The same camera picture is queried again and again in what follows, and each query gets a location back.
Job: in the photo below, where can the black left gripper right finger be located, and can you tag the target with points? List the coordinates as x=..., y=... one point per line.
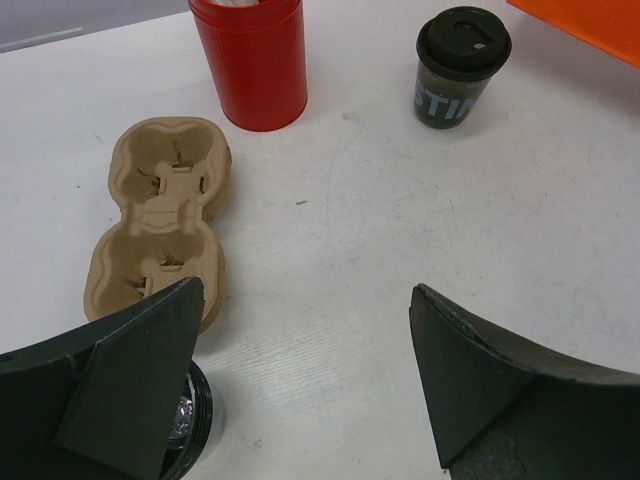
x=504, y=407

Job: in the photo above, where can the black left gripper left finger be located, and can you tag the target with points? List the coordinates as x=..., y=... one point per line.
x=99, y=401

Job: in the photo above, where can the black coffee cup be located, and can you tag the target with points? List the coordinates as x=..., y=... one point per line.
x=191, y=427
x=442, y=103

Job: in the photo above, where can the black cup lid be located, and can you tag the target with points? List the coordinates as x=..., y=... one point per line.
x=464, y=44

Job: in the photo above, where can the orange paper bag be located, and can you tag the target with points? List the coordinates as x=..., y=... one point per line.
x=608, y=25

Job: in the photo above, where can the brown cardboard cup carrier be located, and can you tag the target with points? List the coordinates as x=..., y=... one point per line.
x=170, y=177

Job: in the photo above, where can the red cylindrical holder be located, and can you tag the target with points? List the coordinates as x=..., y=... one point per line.
x=256, y=55

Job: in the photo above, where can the white wrapped straws bundle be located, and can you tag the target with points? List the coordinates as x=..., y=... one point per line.
x=237, y=3

